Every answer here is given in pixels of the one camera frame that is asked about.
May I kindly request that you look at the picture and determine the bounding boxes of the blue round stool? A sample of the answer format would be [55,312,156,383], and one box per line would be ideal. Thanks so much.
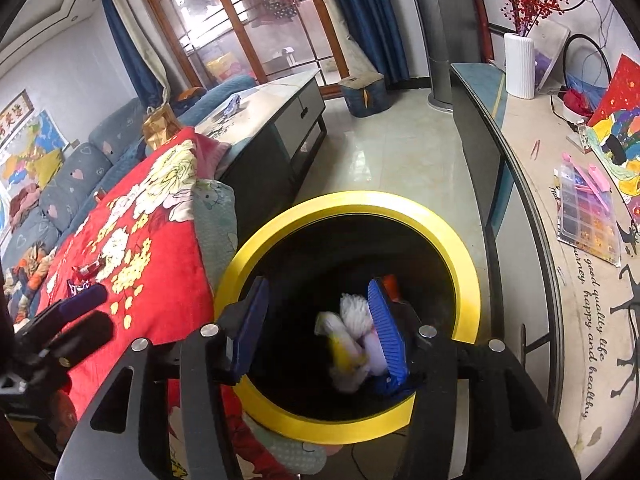
[337,72,388,118]

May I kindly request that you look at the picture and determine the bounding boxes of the yellow cloth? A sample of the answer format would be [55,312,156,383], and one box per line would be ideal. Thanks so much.
[27,150,66,188]

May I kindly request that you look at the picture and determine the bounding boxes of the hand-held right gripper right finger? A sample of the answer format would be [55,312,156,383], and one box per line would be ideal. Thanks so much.
[367,276,581,480]

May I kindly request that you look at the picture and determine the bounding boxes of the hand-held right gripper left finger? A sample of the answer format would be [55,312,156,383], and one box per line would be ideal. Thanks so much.
[55,275,271,480]

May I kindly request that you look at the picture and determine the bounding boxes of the white ribbed vase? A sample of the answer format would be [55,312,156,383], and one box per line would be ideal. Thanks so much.
[502,32,538,100]

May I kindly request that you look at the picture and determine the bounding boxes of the grey tower air conditioner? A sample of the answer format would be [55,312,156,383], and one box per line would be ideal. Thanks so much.
[405,0,456,111]

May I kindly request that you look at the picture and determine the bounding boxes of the pale green printed blanket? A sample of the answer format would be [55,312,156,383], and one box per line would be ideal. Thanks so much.
[192,179,331,476]

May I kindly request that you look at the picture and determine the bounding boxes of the grey coffee table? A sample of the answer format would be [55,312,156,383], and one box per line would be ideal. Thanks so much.
[192,69,328,241]

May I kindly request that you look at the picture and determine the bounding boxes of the pink plastic tools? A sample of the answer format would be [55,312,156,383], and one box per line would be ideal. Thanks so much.
[562,152,611,193]

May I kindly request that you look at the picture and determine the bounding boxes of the framed calligraphy scroll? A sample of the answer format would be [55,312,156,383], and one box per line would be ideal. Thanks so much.
[0,89,36,148]

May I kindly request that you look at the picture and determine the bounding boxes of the pink cloth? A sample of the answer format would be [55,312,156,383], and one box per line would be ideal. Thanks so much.
[195,132,232,181]

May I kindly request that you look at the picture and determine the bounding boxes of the red pink clothes pile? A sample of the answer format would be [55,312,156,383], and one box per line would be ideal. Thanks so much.
[10,182,41,228]

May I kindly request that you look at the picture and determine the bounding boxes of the country map poster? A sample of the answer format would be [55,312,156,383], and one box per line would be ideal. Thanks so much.
[0,110,68,196]

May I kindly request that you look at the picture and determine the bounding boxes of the orange white snack packet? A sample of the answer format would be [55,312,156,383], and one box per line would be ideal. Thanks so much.
[327,337,370,372]

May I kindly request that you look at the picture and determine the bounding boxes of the blue heart-print sofa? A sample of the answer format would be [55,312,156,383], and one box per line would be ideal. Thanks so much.
[0,75,258,326]

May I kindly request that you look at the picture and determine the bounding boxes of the golden gift bag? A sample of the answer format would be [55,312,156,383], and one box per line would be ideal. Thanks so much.
[142,106,176,148]

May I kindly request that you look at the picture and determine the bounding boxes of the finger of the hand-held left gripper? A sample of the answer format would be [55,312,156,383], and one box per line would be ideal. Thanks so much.
[32,284,108,333]
[47,310,115,368]

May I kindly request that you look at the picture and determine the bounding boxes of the clear bead organizer box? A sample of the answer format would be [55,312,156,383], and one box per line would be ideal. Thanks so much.
[557,162,623,268]

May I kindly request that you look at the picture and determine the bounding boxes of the colourful clothes pile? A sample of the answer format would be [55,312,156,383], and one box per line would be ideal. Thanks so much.
[2,245,56,321]

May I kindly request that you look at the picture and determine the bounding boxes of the yellow-rimmed black trash bin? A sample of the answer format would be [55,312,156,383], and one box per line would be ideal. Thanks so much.
[212,191,482,445]

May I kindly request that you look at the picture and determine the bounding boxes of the white foam net green band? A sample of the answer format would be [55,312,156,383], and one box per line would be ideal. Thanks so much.
[339,292,375,341]

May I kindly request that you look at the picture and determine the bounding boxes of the blue curtain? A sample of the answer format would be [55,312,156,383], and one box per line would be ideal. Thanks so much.
[320,0,411,86]
[100,0,168,108]

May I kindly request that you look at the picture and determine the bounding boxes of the grey television cabinet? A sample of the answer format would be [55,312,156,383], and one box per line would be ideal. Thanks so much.
[450,57,640,466]

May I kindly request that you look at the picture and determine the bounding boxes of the black hoop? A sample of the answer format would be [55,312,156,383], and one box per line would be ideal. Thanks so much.
[562,34,613,91]

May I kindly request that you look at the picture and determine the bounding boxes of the colourful painting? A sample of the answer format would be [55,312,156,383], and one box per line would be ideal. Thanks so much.
[585,54,640,196]

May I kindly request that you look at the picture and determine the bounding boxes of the red floral blanket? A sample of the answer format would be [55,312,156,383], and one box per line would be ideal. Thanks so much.
[30,127,301,480]

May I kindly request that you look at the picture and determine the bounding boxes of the wooden framed glass door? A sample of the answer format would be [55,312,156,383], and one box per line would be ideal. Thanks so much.
[132,0,351,98]

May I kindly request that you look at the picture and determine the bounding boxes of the yellow cardboard box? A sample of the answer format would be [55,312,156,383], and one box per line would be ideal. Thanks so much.
[206,52,240,78]

